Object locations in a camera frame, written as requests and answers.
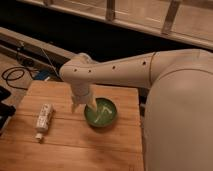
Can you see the black device at left edge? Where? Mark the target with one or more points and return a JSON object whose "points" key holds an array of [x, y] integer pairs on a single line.
{"points": [[6, 111]]}

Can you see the green ceramic bowl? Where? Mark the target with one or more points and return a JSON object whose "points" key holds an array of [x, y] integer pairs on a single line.
{"points": [[105, 115]]}

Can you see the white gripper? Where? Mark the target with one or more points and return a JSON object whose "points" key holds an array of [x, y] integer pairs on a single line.
{"points": [[82, 94]]}

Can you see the white plastic bottle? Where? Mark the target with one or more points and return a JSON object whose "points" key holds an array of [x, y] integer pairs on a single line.
{"points": [[43, 121]]}

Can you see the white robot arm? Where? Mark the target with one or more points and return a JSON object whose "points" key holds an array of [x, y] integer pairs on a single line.
{"points": [[178, 121]]}

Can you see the wooden railing frame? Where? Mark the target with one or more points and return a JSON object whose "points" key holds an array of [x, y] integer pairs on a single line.
{"points": [[187, 21]]}

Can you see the blue box on floor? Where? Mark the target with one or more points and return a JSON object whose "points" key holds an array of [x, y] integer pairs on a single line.
{"points": [[41, 75]]}

